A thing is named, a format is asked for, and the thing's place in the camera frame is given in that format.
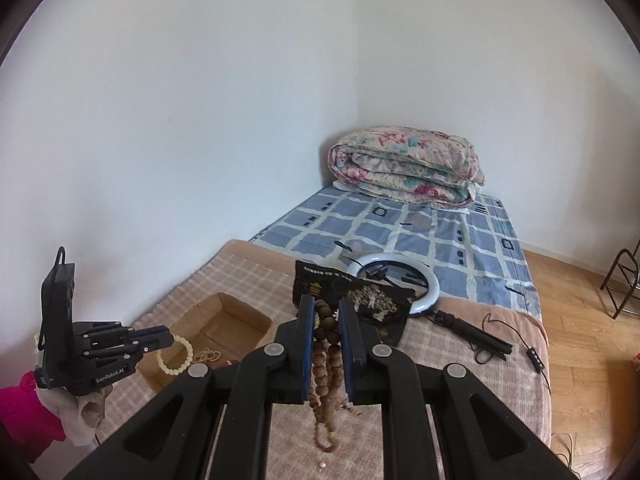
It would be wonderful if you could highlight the black snack bag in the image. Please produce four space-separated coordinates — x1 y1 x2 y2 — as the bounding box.
292 259 417 348

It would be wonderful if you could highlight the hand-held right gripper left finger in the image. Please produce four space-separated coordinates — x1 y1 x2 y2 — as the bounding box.
65 296 317 480

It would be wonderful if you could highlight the beige checked blanket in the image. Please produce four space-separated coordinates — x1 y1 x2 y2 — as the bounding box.
90 239 552 480

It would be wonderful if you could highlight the brown cardboard box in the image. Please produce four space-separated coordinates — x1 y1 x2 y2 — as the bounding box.
137 292 273 393

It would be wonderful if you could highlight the black metal clothes rack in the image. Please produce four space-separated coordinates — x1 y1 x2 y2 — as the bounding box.
600 240 640 320

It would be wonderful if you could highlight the folded floral quilt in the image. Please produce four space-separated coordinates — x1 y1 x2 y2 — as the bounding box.
327 126 486 208

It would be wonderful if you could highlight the person's left forearm pink sleeve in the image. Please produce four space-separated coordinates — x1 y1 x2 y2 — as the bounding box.
0 372 66 456

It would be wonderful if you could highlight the cream bead bracelet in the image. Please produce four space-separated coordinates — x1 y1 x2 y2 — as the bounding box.
156 335 194 376

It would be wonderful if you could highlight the blue checked bedsheet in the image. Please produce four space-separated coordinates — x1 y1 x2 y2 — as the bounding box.
247 185 542 317

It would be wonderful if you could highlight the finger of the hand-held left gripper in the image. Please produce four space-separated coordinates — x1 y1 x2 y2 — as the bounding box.
75 321 175 367

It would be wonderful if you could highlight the black folded tripod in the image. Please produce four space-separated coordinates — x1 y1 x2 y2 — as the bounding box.
432 309 514 362

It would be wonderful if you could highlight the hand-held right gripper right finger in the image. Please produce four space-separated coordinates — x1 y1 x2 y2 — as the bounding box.
339 297 576 480

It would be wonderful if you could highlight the white ring light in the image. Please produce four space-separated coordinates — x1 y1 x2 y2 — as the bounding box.
345 254 441 317

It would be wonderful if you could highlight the person's left hand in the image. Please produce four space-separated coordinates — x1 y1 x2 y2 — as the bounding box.
40 385 106 446

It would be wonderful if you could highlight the brown wooden bead necklace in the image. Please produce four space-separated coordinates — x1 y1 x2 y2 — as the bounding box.
310 299 351 452

